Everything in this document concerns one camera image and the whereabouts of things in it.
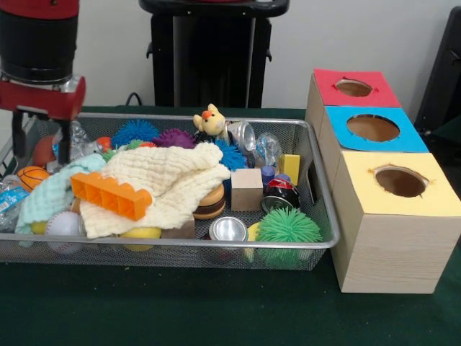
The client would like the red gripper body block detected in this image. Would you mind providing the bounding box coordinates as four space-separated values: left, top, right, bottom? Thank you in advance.
0 75 86 123

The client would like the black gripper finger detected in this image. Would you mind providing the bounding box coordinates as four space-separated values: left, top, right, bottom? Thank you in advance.
57 120 72 165
12 110 27 159

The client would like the mint green knitted cloth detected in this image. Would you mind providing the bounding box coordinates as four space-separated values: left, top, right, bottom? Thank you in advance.
14 153 107 235

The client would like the orange plastic compartment tray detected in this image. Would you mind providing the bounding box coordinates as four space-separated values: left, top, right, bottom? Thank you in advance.
71 172 153 221

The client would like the blue spiky ball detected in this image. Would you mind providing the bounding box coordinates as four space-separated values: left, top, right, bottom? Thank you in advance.
110 120 159 148

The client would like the cream waffle cloth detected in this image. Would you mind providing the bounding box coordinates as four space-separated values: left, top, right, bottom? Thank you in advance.
79 142 231 239

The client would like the toy hamburger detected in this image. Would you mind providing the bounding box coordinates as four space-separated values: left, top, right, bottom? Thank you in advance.
193 184 226 221

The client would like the wooden box with three holes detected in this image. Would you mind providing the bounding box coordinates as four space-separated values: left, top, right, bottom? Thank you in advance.
305 68 461 295

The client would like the small orange basketball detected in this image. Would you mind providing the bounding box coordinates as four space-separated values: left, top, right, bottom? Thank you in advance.
17 166 50 192

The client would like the purple spiky ball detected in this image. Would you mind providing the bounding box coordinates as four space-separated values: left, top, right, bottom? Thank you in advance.
153 128 197 149

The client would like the yellow plush duck toy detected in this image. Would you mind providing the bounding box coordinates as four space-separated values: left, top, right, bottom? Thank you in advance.
192 103 228 137

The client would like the plain wooden cube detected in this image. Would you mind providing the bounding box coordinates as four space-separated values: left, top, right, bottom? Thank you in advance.
230 168 264 213

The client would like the dark green table cloth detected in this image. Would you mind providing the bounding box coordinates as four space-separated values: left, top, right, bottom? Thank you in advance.
0 104 461 346

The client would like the large green spiky ball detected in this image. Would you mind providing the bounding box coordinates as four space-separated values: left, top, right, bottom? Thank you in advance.
256 208 323 267

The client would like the black power cable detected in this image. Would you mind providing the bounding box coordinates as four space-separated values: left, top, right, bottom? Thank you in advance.
124 92 146 107

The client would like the shallow wire mesh bin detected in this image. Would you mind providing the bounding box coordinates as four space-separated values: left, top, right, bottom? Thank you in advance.
0 112 340 271

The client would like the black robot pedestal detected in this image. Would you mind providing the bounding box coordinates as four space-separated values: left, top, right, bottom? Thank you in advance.
138 0 291 108

